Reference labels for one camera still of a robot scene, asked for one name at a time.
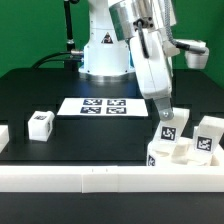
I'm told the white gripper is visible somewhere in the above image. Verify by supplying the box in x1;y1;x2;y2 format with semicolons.
128;24;209;121

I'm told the white round stool seat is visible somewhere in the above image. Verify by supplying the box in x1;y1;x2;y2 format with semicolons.
146;137;213;167

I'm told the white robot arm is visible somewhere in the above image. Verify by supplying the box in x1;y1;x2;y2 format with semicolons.
79;0;209;121

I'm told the white marker sheet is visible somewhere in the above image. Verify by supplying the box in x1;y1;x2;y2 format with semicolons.
58;98;148;117

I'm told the black camera pole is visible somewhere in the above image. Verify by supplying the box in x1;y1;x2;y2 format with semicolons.
63;0;78;71

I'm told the white fence front wall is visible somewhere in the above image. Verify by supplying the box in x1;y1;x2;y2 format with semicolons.
0;166;224;193

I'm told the black cable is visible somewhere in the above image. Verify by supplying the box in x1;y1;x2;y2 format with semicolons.
31;49;84;70

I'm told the white fence left wall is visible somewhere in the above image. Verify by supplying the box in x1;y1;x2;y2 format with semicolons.
0;125;9;153

